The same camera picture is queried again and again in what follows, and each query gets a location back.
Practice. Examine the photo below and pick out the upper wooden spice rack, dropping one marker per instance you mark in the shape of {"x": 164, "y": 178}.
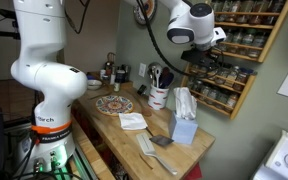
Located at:
{"x": 251, "y": 26}

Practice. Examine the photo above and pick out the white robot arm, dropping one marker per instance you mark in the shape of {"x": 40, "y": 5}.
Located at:
{"x": 42, "y": 32}

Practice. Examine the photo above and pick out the decorative wall plate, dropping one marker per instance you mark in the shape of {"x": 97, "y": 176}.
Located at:
{"x": 149, "y": 6}

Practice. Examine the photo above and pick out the white folded napkin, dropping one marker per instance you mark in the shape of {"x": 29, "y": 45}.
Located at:
{"x": 132, "y": 121}

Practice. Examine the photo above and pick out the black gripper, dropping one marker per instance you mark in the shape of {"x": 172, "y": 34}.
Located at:
{"x": 198, "y": 57}

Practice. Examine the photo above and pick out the white ceramic bowl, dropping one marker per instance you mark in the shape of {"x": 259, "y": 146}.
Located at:
{"x": 94, "y": 84}

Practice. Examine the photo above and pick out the blue silicone spatula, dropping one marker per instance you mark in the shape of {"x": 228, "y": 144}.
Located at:
{"x": 166, "y": 81}

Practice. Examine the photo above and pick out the small yellow spice jar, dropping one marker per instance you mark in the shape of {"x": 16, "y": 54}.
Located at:
{"x": 116, "y": 87}

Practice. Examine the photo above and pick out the steel ladle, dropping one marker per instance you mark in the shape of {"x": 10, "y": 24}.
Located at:
{"x": 151, "y": 69}

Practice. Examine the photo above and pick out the metal slotted spatula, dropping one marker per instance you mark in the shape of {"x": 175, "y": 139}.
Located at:
{"x": 149, "y": 150}

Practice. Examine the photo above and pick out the white electric stove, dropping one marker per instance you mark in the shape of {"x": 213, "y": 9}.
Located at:
{"x": 275, "y": 164}

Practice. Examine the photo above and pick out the white red utensil crock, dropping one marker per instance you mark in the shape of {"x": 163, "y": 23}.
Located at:
{"x": 157, "y": 98}

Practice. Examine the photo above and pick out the dark small spatula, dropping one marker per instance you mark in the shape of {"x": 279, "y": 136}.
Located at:
{"x": 159, "y": 139}

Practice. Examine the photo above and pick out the colourful patterned round plate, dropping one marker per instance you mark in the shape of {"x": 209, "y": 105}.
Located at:
{"x": 113, "y": 105}

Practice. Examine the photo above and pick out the lower wooden spice rack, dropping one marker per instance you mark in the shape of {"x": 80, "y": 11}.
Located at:
{"x": 219, "y": 97}

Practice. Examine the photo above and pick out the white wall outlet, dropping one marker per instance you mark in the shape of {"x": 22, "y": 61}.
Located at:
{"x": 142, "y": 70}

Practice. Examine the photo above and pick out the blue tissue box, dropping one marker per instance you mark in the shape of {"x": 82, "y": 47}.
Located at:
{"x": 181, "y": 130}

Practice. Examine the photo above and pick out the small black timer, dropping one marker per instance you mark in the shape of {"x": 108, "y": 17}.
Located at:
{"x": 142, "y": 90}

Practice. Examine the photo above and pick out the wooden spice rack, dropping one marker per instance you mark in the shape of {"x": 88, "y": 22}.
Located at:
{"x": 219, "y": 97}
{"x": 251, "y": 26}

